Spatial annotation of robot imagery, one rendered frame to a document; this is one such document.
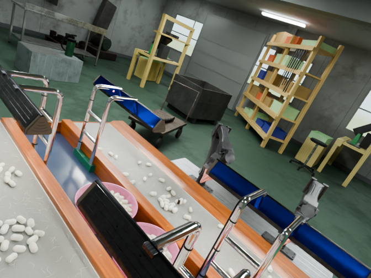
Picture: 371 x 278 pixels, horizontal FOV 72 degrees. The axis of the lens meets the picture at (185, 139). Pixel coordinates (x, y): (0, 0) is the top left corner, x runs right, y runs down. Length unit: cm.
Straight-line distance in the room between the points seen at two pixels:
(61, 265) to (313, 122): 775
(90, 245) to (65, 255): 8
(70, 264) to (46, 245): 11
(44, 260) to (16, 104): 53
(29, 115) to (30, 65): 400
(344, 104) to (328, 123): 64
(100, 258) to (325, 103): 769
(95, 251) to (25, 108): 54
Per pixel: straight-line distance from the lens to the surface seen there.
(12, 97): 111
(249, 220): 170
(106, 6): 935
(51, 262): 97
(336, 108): 815
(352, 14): 437
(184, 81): 551
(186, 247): 70
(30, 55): 496
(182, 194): 144
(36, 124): 95
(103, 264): 95
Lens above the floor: 149
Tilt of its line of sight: 20 degrees down
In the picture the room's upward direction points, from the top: 23 degrees clockwise
